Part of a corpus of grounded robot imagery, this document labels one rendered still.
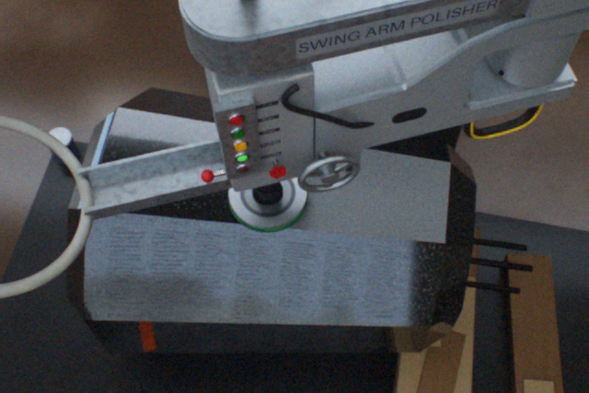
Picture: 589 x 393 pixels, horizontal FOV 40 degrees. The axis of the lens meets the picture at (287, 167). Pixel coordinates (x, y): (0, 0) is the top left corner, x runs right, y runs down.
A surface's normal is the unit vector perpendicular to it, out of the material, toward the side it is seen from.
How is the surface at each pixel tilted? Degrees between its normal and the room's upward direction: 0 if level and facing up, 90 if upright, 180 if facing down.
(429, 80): 90
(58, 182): 0
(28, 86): 0
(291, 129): 90
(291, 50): 90
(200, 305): 45
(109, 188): 2
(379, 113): 90
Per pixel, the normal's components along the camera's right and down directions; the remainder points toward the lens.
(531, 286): -0.02, -0.48
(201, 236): -0.10, 0.27
